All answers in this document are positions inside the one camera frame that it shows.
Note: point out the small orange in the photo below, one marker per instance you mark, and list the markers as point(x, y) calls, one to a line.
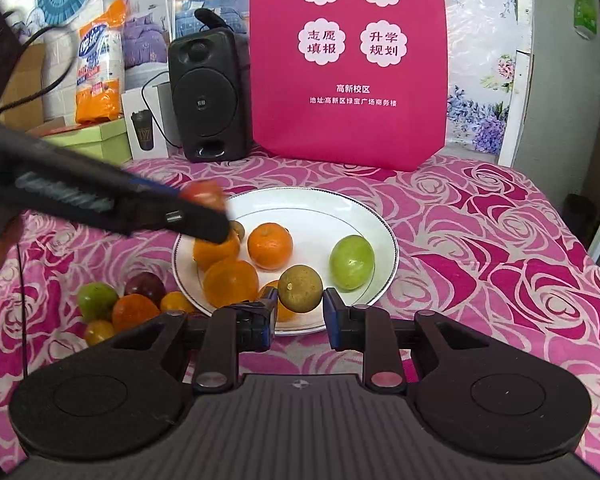
point(286, 314)
point(176, 302)

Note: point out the green hanging packet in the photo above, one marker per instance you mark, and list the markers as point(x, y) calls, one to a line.
point(584, 10)

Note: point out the large orange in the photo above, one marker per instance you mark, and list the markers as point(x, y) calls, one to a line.
point(230, 282)

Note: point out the small tan round fruit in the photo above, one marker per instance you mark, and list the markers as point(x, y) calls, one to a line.
point(300, 287)

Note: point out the black speaker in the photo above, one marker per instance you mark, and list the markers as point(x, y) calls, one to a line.
point(207, 95)

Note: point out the small kiwi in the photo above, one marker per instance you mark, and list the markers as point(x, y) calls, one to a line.
point(238, 231)

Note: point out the purple passion fruit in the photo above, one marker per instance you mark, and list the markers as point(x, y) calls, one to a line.
point(145, 285)

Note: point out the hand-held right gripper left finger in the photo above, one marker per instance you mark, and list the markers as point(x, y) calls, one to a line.
point(271, 317)

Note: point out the pink printed bag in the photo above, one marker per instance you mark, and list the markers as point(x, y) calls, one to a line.
point(350, 125)

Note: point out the green oval fruit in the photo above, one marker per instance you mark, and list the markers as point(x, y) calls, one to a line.
point(96, 299)
point(351, 262)

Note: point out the black microphone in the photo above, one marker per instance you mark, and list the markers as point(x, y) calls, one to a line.
point(210, 19)

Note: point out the white box with cup picture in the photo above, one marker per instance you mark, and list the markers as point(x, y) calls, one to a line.
point(145, 125)

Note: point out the red round fruit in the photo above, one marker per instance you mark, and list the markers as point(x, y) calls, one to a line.
point(203, 192)

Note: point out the brown-yellow round fruit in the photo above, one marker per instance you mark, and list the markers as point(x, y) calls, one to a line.
point(99, 332)

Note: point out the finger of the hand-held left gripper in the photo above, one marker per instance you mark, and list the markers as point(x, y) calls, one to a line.
point(195, 222)
point(155, 186)

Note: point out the green cardboard box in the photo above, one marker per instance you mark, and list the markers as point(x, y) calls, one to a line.
point(90, 140)

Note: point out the brown cardboard box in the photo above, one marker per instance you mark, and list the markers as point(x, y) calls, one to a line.
point(30, 85)

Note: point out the pink rose tablecloth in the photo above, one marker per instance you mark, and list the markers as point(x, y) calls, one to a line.
point(480, 260)

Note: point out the purple bedding poster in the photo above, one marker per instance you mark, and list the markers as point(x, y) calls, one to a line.
point(145, 35)

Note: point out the white plate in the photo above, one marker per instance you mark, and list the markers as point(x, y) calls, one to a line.
point(305, 217)

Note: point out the orange paper cup package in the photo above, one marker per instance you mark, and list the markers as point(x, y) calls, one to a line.
point(100, 70)

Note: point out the floral printed sheet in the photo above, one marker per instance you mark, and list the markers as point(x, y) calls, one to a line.
point(480, 60)

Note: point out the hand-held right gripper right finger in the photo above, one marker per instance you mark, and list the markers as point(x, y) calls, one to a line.
point(331, 317)

